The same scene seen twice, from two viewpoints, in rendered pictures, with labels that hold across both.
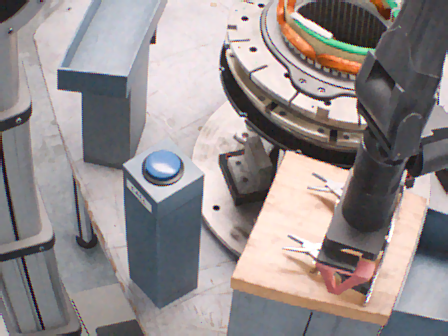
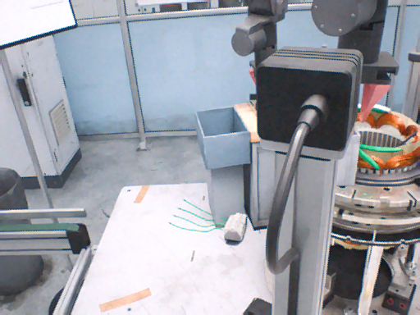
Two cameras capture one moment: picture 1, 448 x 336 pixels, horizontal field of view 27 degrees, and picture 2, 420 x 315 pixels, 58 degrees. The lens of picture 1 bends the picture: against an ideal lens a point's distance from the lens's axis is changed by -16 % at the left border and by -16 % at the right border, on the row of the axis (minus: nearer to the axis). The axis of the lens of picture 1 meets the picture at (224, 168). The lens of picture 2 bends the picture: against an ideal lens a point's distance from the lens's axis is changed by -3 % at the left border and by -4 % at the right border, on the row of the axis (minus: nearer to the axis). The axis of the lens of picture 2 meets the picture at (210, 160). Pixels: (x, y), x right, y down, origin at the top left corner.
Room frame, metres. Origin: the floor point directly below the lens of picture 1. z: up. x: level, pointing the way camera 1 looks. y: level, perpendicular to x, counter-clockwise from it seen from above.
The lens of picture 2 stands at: (1.45, -0.65, 1.44)
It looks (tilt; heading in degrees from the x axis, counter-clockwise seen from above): 29 degrees down; 158
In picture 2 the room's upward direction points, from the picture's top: 5 degrees counter-clockwise
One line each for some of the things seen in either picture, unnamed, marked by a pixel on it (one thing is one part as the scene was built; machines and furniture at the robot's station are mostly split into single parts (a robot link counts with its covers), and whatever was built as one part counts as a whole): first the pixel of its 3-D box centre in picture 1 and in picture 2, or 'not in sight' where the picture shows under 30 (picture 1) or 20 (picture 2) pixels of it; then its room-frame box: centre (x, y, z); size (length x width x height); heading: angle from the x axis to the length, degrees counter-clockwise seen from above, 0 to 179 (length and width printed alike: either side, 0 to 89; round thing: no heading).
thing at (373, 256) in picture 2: not in sight; (369, 276); (1.10, -0.21, 0.91); 0.02 x 0.02 x 0.21
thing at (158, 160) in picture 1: (162, 165); not in sight; (0.79, 0.07, 1.04); 0.04 x 0.04 x 0.01
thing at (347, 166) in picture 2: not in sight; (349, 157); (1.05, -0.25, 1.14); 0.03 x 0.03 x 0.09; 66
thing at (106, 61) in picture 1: (114, 78); not in sight; (1.03, 0.17, 0.92); 0.25 x 0.11 x 0.28; 173
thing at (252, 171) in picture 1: (249, 165); not in sight; (0.96, -0.03, 0.85); 0.06 x 0.04 x 0.05; 22
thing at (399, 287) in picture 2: not in sight; (401, 285); (1.10, -0.11, 0.83); 0.05 x 0.04 x 0.02; 120
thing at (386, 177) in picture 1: (386, 158); (263, 34); (0.65, -0.16, 1.26); 0.07 x 0.06 x 0.07; 116
